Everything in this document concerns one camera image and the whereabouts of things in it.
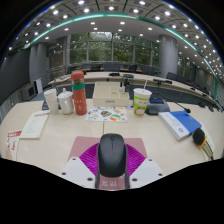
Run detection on red bottle with green band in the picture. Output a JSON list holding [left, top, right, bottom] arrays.
[[70, 70, 88, 116]]

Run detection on ceiling spot lights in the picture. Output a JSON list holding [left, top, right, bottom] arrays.
[[8, 0, 224, 81]]

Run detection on white printed leaflet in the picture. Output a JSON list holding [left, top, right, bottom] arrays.
[[18, 110, 50, 140]]

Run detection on pink printed mouse pad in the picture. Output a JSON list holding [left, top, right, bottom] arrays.
[[68, 135, 148, 192]]

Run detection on red and white leaflet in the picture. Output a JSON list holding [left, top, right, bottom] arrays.
[[5, 129, 23, 161]]

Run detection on black handheld microphone orange ring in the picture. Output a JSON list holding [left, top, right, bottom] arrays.
[[192, 127, 214, 160]]

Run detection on beige cardboard box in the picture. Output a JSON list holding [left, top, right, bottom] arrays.
[[92, 81, 131, 108]]

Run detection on printed paper cup with straw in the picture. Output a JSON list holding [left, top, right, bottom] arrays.
[[133, 79, 153, 117]]

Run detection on colourful sticker sheet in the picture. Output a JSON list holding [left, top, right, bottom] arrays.
[[85, 106, 129, 123]]

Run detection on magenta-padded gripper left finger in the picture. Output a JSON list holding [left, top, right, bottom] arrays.
[[58, 143, 101, 189]]

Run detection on grey desktop microphone unit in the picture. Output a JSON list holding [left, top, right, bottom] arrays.
[[145, 93, 192, 116]]

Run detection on dark office chairs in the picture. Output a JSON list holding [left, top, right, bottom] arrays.
[[66, 63, 214, 88]]

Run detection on black computer mouse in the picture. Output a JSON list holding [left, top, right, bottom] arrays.
[[97, 133, 128, 179]]

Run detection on blue and white book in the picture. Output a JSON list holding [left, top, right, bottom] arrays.
[[157, 110, 203, 142]]

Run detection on stack of white paper cups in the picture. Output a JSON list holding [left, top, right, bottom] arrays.
[[43, 87, 60, 116]]

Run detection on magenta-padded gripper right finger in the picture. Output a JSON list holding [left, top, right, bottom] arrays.
[[124, 143, 165, 189]]

